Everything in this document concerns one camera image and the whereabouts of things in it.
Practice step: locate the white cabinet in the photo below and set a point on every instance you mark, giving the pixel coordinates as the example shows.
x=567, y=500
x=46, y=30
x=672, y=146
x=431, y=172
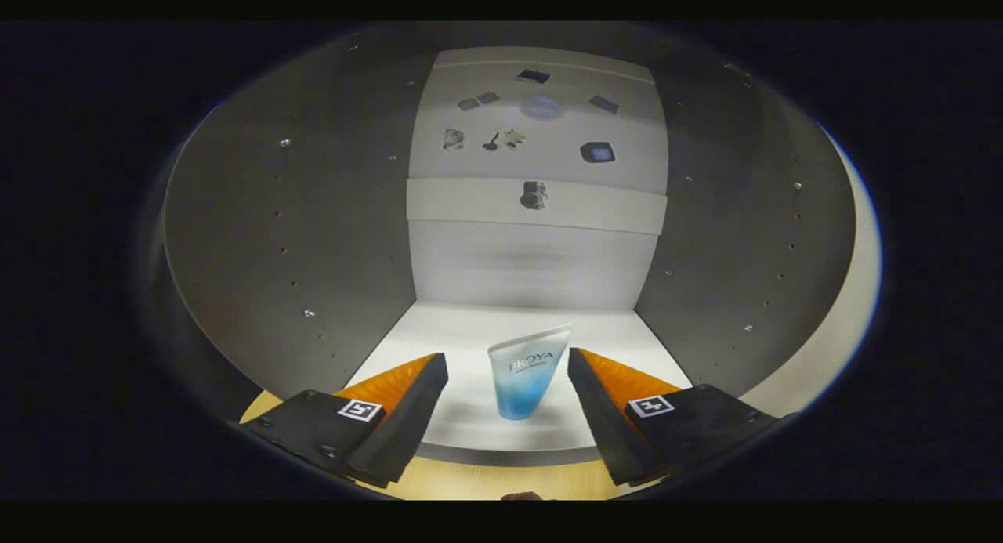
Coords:
x=298, y=237

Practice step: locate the white cabinet shelf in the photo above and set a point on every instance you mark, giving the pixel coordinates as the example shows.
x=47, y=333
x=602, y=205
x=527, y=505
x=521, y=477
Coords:
x=470, y=202

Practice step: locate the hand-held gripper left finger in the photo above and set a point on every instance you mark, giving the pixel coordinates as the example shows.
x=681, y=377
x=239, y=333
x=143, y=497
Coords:
x=403, y=429

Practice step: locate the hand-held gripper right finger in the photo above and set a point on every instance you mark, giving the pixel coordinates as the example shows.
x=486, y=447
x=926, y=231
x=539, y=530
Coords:
x=607, y=421

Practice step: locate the blue cosmetic tube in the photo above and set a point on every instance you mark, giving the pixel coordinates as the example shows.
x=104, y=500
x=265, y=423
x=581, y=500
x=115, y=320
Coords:
x=521, y=378

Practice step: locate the white cabinet door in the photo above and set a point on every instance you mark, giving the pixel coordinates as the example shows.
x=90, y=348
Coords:
x=838, y=339

